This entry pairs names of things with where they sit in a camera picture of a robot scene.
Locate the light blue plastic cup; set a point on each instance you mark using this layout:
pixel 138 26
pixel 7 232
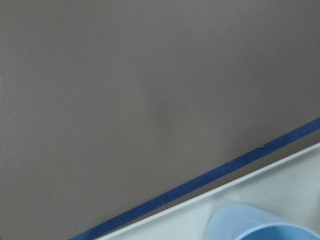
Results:
pixel 244 222

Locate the beige plastic tray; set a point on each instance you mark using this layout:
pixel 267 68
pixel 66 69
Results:
pixel 288 188

